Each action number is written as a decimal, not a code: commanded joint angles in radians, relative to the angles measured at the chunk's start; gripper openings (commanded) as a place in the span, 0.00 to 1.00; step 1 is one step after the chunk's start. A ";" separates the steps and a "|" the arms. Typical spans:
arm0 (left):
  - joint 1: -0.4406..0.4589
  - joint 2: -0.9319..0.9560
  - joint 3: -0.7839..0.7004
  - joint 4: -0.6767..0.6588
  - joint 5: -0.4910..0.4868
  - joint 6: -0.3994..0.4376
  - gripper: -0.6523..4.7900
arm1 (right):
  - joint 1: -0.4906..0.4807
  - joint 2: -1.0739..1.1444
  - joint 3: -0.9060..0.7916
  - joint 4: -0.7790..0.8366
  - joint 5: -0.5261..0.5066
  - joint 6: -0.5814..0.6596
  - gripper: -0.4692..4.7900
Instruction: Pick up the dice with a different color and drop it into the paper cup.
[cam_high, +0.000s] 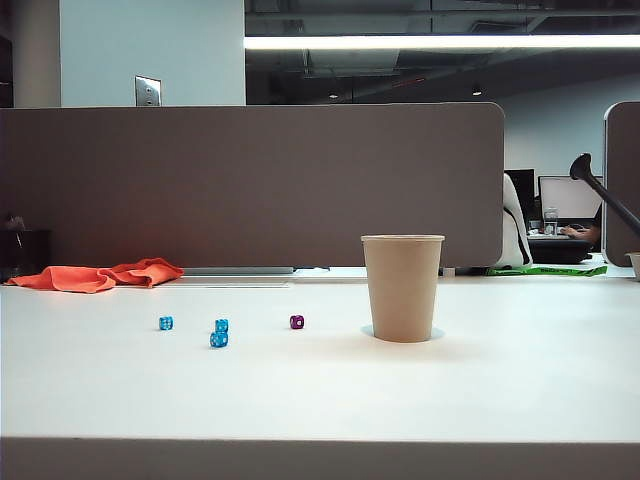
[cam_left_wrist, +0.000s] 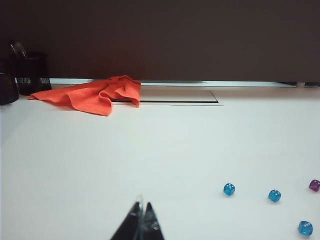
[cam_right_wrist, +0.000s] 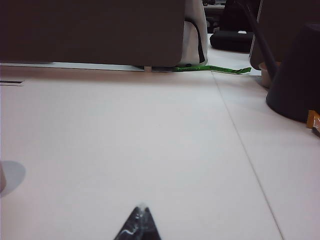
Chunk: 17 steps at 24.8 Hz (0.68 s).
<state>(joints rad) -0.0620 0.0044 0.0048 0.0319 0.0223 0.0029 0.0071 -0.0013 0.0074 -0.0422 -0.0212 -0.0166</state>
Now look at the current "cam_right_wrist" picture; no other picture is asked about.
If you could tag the black flat bag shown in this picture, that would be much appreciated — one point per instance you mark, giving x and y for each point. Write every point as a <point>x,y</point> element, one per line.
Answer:
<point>232,41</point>

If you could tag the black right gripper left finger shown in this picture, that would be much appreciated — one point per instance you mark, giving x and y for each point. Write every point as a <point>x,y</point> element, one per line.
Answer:
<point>132,227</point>

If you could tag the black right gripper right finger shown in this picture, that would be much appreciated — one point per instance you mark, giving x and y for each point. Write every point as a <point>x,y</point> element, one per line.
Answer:
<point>150,228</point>

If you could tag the large brown desk divider panel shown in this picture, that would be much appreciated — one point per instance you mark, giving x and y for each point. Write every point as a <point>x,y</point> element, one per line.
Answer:
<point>87,30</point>

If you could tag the orange snack packet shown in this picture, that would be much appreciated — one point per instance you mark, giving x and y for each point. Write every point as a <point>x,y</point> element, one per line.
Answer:
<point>315,122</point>

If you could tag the green tape strip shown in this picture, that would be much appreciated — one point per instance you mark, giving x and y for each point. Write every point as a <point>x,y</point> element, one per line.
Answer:
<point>225,70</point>

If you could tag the small white divider foot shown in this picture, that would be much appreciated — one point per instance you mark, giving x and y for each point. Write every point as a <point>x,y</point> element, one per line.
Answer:
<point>147,68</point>

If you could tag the beige paper bowl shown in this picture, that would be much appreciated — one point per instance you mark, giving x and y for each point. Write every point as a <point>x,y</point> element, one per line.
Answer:
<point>265,80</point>

